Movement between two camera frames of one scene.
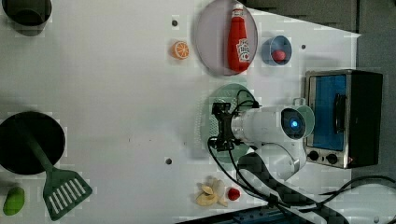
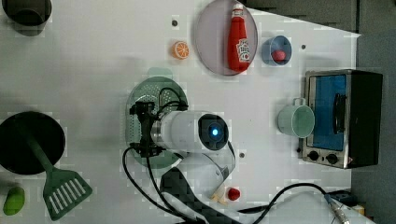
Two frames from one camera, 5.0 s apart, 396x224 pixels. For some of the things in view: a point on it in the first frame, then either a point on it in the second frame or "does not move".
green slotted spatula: (64, 189) does not move
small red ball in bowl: (278, 55) does not move
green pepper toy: (14, 201) does not move
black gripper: (225, 140) to (145, 111)
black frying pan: (16, 151) does not move
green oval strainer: (207, 123) to (166, 93)
